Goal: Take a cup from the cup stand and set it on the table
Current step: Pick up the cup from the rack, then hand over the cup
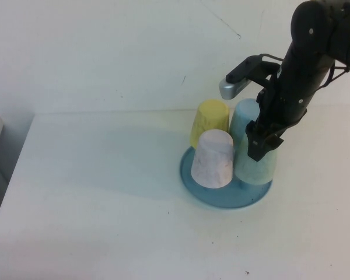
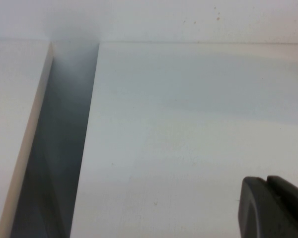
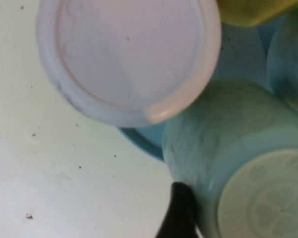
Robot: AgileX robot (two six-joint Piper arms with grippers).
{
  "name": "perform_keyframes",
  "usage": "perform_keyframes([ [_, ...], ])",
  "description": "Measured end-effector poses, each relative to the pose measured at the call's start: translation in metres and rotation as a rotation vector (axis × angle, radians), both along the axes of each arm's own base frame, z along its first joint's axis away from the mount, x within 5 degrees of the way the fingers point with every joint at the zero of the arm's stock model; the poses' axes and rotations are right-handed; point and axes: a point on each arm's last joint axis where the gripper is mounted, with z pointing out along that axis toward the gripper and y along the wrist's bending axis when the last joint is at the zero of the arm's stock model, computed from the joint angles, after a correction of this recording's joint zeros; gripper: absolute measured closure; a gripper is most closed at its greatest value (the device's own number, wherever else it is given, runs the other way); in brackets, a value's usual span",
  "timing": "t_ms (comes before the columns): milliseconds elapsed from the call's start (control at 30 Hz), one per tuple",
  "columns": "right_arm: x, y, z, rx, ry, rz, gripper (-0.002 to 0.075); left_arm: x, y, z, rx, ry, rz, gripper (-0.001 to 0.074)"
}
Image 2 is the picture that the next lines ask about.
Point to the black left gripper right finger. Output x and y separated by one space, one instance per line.
295 208

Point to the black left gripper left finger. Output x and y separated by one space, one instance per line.
253 213

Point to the white side table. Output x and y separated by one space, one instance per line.
12 99

